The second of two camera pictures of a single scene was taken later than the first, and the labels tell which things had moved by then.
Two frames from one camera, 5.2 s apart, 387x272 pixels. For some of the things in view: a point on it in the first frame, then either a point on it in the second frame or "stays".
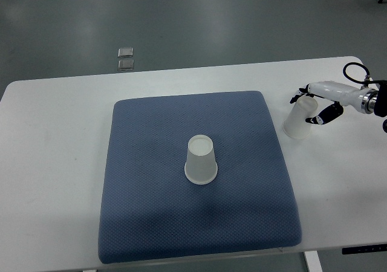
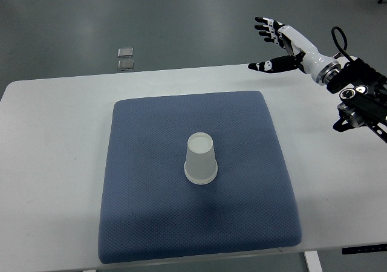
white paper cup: [294, 125] -> [201, 165]
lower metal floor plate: [126, 64] stays
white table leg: [313, 262] stays
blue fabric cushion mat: [152, 212] stays
